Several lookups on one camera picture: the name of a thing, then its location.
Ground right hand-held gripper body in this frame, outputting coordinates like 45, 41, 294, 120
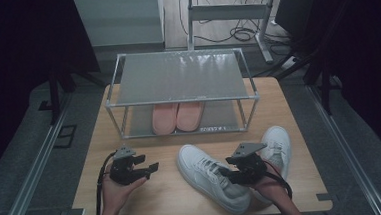
224, 140, 271, 188

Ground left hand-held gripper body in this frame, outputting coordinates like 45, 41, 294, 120
107, 142, 151, 188

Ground white sneaker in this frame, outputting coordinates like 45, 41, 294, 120
175, 140, 253, 215
246, 124, 297, 207

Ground pink slipper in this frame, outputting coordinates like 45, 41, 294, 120
174, 101, 205, 133
150, 102, 182, 137

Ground metal shoe rack grey shelves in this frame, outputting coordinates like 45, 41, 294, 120
101, 44, 263, 141

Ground person's left hand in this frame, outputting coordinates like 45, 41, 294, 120
99, 169, 152, 214

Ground person's right hand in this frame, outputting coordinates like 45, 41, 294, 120
249, 177, 289, 208

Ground black metal stand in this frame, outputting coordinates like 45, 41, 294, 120
273, 45, 335, 118
34, 52, 110, 128

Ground white power strip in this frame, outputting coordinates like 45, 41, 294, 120
280, 55, 302, 71

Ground white cabinet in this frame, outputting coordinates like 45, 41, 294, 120
73, 0, 168, 50

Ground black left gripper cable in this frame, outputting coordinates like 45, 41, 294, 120
91, 151, 121, 215

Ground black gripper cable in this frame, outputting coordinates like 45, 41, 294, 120
263, 167, 294, 202
91, 151, 121, 215

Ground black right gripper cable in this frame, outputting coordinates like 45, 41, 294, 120
263, 167, 294, 202

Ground grey table bracket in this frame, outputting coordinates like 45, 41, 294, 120
58, 207, 86, 215

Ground metal floor rail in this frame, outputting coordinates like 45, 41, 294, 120
0, 94, 81, 215
305, 80, 381, 215

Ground black floor cables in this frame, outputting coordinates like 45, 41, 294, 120
178, 0, 296, 54

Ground white desk frame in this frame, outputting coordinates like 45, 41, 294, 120
185, 0, 282, 69

